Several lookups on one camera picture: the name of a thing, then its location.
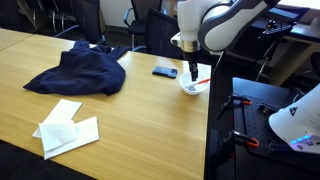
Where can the white bowl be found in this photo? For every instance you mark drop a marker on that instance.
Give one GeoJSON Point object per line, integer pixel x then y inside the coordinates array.
{"type": "Point", "coordinates": [185, 80]}

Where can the white paper napkin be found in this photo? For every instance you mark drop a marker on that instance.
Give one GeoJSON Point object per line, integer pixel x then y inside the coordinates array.
{"type": "Point", "coordinates": [86, 132]}

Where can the dark blue smartphone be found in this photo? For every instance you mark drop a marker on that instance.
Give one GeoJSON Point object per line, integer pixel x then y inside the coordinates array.
{"type": "Point", "coordinates": [165, 72]}

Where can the lower black orange clamp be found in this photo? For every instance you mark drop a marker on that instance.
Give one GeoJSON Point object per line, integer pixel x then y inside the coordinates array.
{"type": "Point", "coordinates": [235, 137]}

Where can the black office chair left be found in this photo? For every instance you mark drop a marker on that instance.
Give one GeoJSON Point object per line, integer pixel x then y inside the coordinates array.
{"type": "Point", "coordinates": [87, 15]}

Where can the black perforated mounting board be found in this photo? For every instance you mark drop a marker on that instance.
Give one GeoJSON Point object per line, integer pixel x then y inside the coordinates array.
{"type": "Point", "coordinates": [267, 100]}

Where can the white folded paper towel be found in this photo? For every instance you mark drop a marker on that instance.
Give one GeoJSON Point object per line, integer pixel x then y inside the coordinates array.
{"type": "Point", "coordinates": [54, 135]}

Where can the navy blue garment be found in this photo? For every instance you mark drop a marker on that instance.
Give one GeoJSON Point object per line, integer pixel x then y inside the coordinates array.
{"type": "Point", "coordinates": [83, 70]}

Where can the white paper sheet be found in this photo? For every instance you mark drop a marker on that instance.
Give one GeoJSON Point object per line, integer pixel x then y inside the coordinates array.
{"type": "Point", "coordinates": [63, 111]}

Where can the black orange clamp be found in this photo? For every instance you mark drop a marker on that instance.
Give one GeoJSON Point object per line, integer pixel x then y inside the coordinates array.
{"type": "Point", "coordinates": [232, 99]}
{"type": "Point", "coordinates": [235, 137]}

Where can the black office chair with armrests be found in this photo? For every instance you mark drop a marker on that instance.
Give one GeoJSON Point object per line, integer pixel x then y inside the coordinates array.
{"type": "Point", "coordinates": [136, 17]}

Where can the orange and white pen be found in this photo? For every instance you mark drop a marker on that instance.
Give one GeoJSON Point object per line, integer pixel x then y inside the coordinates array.
{"type": "Point", "coordinates": [198, 83]}

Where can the black office chair near table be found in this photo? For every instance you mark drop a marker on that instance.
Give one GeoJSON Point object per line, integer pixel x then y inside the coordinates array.
{"type": "Point", "coordinates": [159, 30]}

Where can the upper black orange clamp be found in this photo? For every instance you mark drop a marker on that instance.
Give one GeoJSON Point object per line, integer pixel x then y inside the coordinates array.
{"type": "Point", "coordinates": [232, 99]}

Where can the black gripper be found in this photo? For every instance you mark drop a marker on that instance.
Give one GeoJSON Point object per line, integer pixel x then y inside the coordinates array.
{"type": "Point", "coordinates": [192, 58]}

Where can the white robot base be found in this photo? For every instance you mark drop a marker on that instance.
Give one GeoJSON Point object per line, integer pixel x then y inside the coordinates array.
{"type": "Point", "coordinates": [298, 124]}

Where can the wooden desk in background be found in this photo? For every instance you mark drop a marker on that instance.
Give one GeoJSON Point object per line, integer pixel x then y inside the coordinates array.
{"type": "Point", "coordinates": [293, 50]}

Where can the black camera on tripod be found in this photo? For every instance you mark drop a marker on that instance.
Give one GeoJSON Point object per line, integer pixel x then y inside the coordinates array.
{"type": "Point", "coordinates": [260, 40]}

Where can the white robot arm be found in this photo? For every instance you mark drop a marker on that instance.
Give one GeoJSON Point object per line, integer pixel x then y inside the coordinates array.
{"type": "Point", "coordinates": [214, 25]}

